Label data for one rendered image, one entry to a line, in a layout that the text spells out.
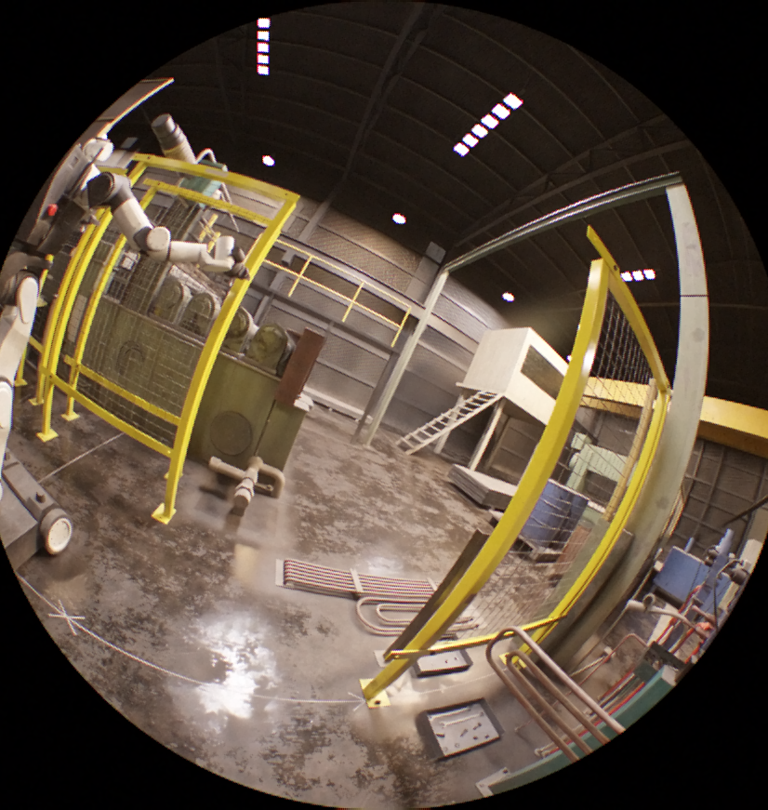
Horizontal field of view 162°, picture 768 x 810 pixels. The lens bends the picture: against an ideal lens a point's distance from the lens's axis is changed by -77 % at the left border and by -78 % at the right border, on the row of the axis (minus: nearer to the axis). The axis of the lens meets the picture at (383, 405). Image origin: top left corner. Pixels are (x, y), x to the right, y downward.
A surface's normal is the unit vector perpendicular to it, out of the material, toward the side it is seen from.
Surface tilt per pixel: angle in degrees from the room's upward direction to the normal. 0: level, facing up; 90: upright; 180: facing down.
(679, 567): 90
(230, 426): 88
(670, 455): 90
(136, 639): 0
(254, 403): 90
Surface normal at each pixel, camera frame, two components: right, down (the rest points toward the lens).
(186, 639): 0.42, -0.91
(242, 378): 0.29, 0.17
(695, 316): -0.86, -0.39
